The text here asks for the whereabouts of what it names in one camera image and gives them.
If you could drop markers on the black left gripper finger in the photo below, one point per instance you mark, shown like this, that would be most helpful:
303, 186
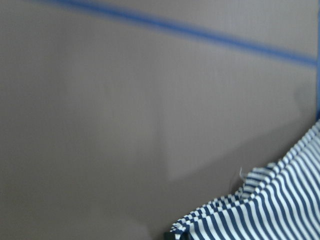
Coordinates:
169, 236

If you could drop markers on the blue white striped polo shirt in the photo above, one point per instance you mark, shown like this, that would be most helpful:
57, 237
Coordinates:
280, 201

